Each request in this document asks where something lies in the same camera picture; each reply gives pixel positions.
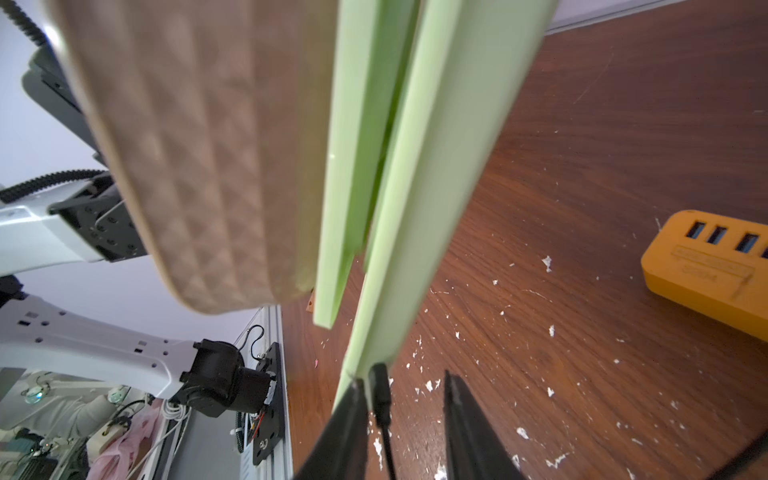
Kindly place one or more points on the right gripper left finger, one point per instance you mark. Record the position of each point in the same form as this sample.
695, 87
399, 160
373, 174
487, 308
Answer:
341, 450

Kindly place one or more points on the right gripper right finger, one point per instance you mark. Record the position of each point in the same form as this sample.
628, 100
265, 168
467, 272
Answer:
473, 449

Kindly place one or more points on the green electronic scale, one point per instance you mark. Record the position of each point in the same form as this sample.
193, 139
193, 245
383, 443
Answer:
420, 92

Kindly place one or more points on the orange power strip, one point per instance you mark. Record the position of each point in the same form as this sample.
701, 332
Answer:
714, 265

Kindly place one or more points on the beige panda bowl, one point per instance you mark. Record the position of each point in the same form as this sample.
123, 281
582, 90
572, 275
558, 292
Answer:
213, 119

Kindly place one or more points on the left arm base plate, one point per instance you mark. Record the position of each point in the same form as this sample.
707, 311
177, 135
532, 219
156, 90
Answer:
269, 427

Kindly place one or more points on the aluminium front rail frame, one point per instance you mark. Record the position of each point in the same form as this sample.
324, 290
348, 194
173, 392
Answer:
249, 380

